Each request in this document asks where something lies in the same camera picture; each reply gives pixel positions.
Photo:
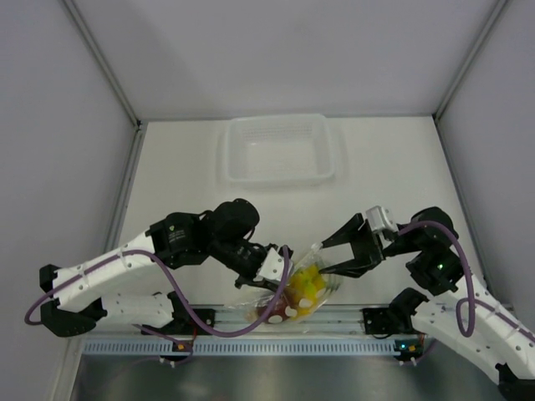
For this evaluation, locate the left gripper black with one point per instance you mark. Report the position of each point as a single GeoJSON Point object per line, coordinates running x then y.
{"type": "Point", "coordinates": [247, 280]}

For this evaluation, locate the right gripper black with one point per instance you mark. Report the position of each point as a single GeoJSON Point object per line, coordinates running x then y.
{"type": "Point", "coordinates": [366, 247]}

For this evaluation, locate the dark red fake apple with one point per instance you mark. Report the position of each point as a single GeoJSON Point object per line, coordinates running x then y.
{"type": "Point", "coordinates": [281, 312]}

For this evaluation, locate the yellow fake banana bunch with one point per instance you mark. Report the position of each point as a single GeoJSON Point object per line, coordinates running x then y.
{"type": "Point", "coordinates": [306, 291]}

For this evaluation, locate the clear polka dot zip bag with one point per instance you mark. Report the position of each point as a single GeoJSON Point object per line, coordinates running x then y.
{"type": "Point", "coordinates": [254, 297]}

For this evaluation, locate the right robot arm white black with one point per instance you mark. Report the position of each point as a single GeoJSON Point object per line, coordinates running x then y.
{"type": "Point", "coordinates": [448, 303]}

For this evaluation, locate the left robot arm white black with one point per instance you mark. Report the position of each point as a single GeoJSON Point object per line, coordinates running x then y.
{"type": "Point", "coordinates": [78, 299]}

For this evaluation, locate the white perforated plastic basket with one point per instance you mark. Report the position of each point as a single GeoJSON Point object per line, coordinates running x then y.
{"type": "Point", "coordinates": [278, 150]}

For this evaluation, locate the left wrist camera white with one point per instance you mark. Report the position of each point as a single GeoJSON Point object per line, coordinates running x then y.
{"type": "Point", "coordinates": [271, 270]}

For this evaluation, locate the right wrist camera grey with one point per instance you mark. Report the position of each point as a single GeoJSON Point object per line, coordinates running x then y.
{"type": "Point", "coordinates": [382, 223]}

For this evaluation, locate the aluminium mounting rail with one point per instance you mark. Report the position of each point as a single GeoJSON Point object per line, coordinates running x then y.
{"type": "Point", "coordinates": [230, 324]}

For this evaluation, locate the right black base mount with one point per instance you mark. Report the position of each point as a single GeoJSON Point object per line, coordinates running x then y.
{"type": "Point", "coordinates": [396, 317]}

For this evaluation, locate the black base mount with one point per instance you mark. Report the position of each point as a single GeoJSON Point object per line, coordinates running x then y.
{"type": "Point", "coordinates": [184, 325]}
{"type": "Point", "coordinates": [396, 317]}

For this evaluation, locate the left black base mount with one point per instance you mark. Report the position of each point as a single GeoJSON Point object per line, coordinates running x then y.
{"type": "Point", "coordinates": [184, 325]}

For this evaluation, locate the white slotted cable duct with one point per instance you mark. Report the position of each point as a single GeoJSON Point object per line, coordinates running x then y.
{"type": "Point", "coordinates": [246, 347]}

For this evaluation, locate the aluminium frame post right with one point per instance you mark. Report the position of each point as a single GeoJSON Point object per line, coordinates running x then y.
{"type": "Point", "coordinates": [478, 43]}

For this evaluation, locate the aluminium frame post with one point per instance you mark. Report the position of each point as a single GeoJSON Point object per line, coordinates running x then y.
{"type": "Point", "coordinates": [97, 54]}
{"type": "Point", "coordinates": [478, 43]}

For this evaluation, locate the aluminium frame post left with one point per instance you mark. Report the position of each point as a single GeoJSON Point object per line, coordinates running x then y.
{"type": "Point", "coordinates": [97, 54]}

